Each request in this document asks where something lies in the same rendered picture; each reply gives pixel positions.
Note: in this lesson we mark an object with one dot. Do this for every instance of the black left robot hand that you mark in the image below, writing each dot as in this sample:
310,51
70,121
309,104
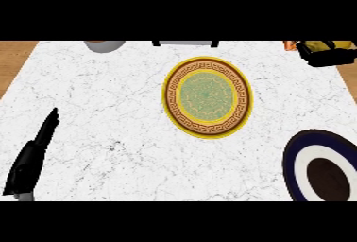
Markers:
28,162

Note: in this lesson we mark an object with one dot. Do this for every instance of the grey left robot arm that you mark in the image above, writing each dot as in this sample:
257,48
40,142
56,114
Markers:
25,197

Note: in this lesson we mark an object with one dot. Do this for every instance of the yellow brown patterned plate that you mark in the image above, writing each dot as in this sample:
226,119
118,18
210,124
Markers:
207,97

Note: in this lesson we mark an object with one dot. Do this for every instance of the navy white brown plate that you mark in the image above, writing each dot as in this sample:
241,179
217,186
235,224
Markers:
321,164

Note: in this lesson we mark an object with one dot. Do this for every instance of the grey round pot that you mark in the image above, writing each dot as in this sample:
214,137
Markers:
105,46

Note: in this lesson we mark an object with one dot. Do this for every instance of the orange object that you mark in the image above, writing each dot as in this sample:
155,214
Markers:
290,45

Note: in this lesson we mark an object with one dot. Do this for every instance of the black yellow object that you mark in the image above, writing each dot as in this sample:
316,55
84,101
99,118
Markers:
328,53

